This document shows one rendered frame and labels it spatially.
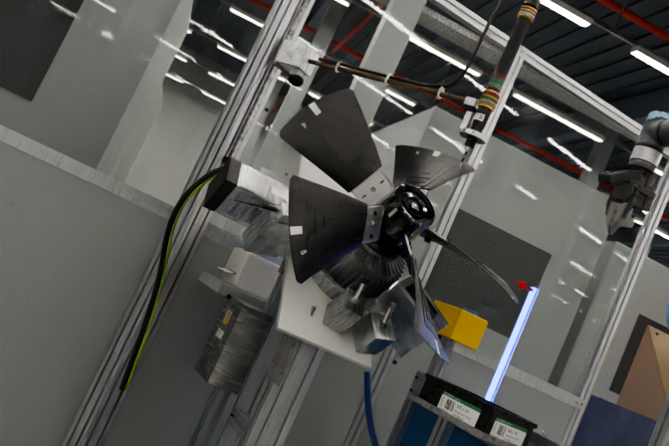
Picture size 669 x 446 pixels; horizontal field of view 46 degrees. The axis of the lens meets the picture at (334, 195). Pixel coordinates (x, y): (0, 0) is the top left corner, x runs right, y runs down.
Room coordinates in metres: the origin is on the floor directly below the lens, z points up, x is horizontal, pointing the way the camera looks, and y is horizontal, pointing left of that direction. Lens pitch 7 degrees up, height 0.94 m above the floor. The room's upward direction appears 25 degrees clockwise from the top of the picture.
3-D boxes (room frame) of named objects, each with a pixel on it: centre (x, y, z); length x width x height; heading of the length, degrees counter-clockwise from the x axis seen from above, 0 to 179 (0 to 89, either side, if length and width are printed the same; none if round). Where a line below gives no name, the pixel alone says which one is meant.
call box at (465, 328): (2.32, -0.48, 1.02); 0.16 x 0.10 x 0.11; 22
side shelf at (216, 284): (2.38, 0.06, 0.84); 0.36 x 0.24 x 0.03; 112
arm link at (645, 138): (2.10, -0.74, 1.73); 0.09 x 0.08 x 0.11; 18
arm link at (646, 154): (2.11, -0.73, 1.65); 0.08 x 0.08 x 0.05
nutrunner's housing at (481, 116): (1.91, -0.25, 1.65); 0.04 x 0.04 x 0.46
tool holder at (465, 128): (1.92, -0.24, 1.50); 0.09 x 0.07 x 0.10; 57
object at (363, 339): (1.90, -0.22, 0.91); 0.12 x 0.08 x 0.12; 22
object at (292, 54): (2.26, 0.27, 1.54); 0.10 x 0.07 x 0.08; 57
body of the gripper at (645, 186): (2.11, -0.74, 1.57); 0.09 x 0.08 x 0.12; 112
